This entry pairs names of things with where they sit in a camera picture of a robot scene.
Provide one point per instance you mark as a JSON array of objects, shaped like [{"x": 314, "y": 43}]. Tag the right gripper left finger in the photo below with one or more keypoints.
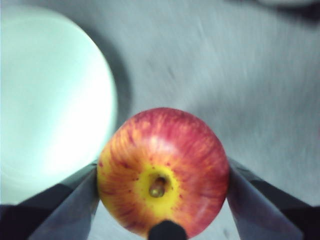
[{"x": 50, "y": 215}]

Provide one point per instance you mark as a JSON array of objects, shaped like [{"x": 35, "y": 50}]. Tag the red yellow apple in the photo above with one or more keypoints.
[{"x": 162, "y": 170}]

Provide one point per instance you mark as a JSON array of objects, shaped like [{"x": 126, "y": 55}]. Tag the green plate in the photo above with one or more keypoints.
[{"x": 50, "y": 100}]

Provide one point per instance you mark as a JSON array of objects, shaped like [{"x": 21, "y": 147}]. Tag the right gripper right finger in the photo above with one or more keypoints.
[{"x": 270, "y": 215}]

